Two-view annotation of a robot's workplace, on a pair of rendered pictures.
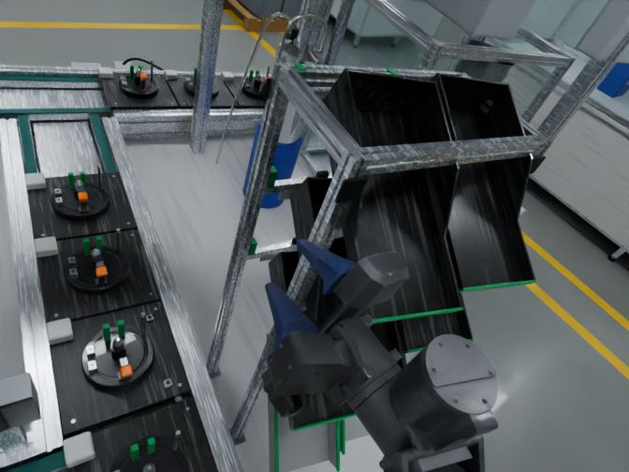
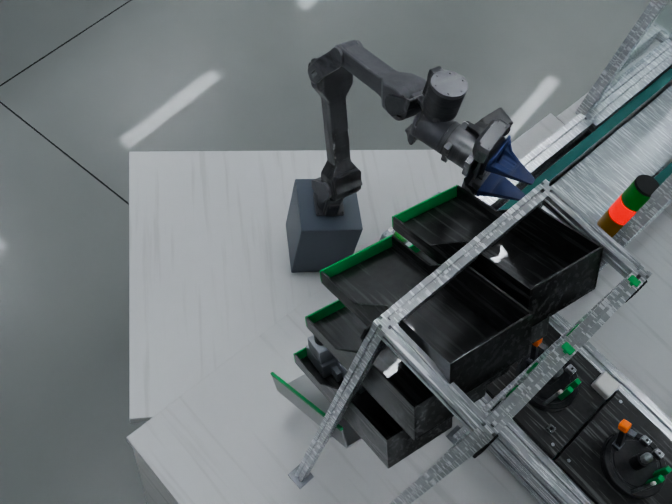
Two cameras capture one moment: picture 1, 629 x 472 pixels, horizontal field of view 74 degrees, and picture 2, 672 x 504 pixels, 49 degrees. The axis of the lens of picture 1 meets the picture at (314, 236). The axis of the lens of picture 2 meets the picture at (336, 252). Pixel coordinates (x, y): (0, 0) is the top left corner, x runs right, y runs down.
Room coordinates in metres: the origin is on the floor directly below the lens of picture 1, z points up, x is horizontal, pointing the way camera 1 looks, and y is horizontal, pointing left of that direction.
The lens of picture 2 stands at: (0.96, -0.43, 2.45)
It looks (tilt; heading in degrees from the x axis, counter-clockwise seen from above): 59 degrees down; 165
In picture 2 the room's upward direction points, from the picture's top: 19 degrees clockwise
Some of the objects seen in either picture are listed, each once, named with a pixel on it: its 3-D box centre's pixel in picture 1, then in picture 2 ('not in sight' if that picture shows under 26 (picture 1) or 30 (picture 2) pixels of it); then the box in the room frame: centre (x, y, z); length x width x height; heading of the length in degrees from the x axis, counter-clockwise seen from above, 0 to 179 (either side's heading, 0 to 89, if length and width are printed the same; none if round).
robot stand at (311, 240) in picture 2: not in sight; (322, 226); (0.03, -0.23, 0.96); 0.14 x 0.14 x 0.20; 9
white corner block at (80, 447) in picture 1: (80, 449); not in sight; (0.20, 0.25, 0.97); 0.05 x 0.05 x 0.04; 44
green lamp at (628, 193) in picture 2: not in sight; (639, 194); (0.15, 0.33, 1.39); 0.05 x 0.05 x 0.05
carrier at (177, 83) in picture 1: (202, 80); not in sight; (1.52, 0.66, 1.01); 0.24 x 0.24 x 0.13; 44
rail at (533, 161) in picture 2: not in sight; (482, 208); (-0.10, 0.20, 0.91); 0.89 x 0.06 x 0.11; 134
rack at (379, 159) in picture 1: (329, 287); (432, 397); (0.54, -0.07, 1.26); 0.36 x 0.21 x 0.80; 134
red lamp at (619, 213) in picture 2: not in sight; (626, 208); (0.15, 0.33, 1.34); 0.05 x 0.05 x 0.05
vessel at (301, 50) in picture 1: (294, 80); not in sight; (1.19, 0.23, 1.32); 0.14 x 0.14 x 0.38
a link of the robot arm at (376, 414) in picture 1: (403, 425); (429, 125); (0.18, -0.13, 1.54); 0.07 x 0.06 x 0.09; 54
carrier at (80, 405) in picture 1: (118, 348); (553, 374); (0.38, 0.29, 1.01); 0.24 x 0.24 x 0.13; 44
